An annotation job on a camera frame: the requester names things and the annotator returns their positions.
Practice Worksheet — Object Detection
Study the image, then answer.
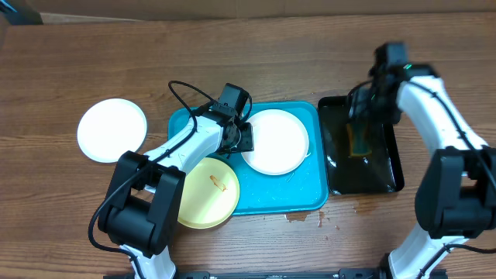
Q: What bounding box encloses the green yellow sponge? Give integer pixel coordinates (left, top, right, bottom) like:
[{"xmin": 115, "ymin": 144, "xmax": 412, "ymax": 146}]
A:
[{"xmin": 346, "ymin": 122, "xmax": 372, "ymax": 157}]

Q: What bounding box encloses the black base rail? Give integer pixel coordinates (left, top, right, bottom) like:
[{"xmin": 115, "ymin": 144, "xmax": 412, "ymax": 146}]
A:
[{"xmin": 103, "ymin": 267, "xmax": 446, "ymax": 279}]

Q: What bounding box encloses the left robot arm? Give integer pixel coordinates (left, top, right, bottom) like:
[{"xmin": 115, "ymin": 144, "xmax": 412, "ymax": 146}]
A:
[{"xmin": 88, "ymin": 84, "xmax": 254, "ymax": 278}]

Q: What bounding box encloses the dark object top-left corner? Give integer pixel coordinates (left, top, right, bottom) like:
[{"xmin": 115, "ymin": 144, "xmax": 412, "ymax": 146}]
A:
[{"xmin": 1, "ymin": 0, "xmax": 43, "ymax": 26}]

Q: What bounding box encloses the yellow plate with smear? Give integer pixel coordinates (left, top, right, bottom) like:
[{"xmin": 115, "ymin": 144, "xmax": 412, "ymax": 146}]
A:
[{"xmin": 178, "ymin": 157, "xmax": 240, "ymax": 229}]

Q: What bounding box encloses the black water tray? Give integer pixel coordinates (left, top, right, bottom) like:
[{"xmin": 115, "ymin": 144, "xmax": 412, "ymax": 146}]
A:
[{"xmin": 318, "ymin": 96, "xmax": 405, "ymax": 195}]

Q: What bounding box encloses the teal plastic tray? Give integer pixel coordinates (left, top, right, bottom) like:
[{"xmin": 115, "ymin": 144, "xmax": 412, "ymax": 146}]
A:
[{"xmin": 167, "ymin": 101, "xmax": 329, "ymax": 217}]

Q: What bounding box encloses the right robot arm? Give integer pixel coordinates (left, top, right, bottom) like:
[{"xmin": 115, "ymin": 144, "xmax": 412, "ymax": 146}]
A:
[{"xmin": 346, "ymin": 42, "xmax": 495, "ymax": 278}]

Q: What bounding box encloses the white plate with brown smear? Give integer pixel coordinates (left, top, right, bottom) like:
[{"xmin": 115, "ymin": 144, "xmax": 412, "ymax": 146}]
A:
[{"xmin": 77, "ymin": 98, "xmax": 148, "ymax": 164}]

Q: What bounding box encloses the white plate with red smear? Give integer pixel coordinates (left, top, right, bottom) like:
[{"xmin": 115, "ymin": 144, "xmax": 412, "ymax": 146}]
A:
[{"xmin": 242, "ymin": 109, "xmax": 309, "ymax": 176}]

